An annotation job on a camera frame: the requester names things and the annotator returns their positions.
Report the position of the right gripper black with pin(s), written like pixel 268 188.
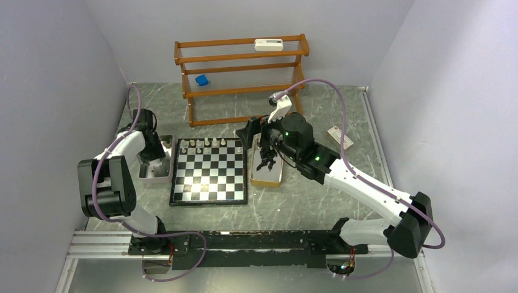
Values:
pixel 254 126

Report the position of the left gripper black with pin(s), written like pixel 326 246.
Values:
pixel 158 153

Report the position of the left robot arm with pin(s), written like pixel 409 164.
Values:
pixel 106 187

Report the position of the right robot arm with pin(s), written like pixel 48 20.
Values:
pixel 405 220

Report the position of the black chess pieces pile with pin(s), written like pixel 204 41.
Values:
pixel 267 155

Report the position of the black white chess board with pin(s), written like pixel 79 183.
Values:
pixel 218 178

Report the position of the pink metal tin tray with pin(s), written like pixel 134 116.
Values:
pixel 159 170

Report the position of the gold metal tin tray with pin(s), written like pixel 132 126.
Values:
pixel 265 177

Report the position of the small red white card box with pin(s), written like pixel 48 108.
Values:
pixel 335 133

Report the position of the wooden two-tier shelf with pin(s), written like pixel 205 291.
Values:
pixel 234 67

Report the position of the blue block on shelf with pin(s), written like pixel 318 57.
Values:
pixel 202 80

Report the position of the white box on shelf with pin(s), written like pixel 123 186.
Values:
pixel 268 45

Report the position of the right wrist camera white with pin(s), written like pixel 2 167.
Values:
pixel 281 103

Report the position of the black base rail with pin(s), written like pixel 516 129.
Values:
pixel 308 248

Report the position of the aluminium frame rail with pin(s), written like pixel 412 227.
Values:
pixel 98 261

